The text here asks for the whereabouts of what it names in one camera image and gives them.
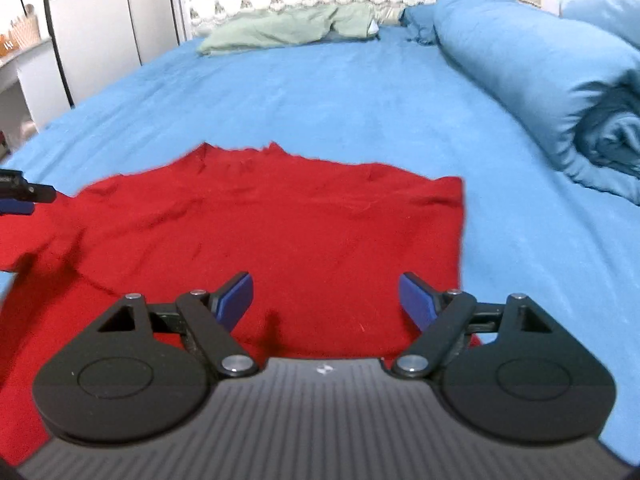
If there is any blue bed sheet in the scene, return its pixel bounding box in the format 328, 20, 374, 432
8, 27, 639, 463

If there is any woven basket on shelf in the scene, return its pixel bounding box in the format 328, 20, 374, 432
9, 13, 41, 49

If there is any white wardrobe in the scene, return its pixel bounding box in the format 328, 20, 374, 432
43, 0, 180, 105

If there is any light green garment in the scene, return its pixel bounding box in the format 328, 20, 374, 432
198, 2, 380, 56

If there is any rolled blue duvet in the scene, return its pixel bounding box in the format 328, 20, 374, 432
400, 0, 639, 203

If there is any white side shelf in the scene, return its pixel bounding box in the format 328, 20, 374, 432
1, 38, 70, 153

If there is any light blue pillow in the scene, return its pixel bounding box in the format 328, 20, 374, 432
558, 0, 640, 51

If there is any red small garment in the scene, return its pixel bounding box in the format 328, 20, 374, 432
1, 144, 464, 465

